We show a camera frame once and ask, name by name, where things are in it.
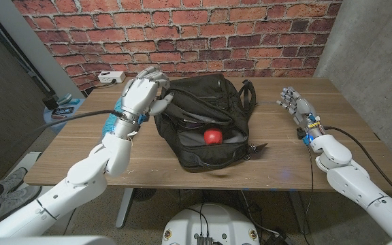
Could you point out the blue round side table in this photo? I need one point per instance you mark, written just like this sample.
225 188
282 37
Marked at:
58 126

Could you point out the small red brown item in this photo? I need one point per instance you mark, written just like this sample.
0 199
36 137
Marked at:
59 117

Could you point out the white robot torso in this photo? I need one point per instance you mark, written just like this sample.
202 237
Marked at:
209 221

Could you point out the small blue item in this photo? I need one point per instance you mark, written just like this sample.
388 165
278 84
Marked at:
74 101

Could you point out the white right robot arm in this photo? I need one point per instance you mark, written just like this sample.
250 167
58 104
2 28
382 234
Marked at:
352 180

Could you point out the black backpack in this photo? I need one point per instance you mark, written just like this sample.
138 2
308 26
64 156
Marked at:
216 156

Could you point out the black cup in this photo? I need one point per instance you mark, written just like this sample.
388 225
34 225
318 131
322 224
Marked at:
50 102

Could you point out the grey sneaker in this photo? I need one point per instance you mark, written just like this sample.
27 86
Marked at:
14 178
12 204

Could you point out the red ball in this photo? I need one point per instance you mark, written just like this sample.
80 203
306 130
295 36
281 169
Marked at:
213 136

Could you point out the black round fan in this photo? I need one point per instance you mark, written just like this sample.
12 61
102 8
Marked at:
144 194

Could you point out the red brick printed backdrop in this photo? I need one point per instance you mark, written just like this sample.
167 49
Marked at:
182 34

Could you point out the white power strip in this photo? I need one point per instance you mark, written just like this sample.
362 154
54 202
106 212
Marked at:
111 77

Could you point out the black power adapter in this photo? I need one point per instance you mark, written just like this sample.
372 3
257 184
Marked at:
279 240

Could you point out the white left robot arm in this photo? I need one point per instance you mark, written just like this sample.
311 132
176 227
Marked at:
87 177

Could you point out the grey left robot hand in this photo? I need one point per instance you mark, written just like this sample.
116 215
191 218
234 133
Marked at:
138 95

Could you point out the grey table leg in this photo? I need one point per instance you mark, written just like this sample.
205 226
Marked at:
298 211
124 207

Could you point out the grey teal case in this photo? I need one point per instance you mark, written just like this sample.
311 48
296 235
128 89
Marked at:
64 98

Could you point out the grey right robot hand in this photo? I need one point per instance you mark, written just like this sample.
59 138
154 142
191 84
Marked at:
301 109

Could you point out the teal yarn skein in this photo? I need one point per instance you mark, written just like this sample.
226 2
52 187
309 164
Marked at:
109 124

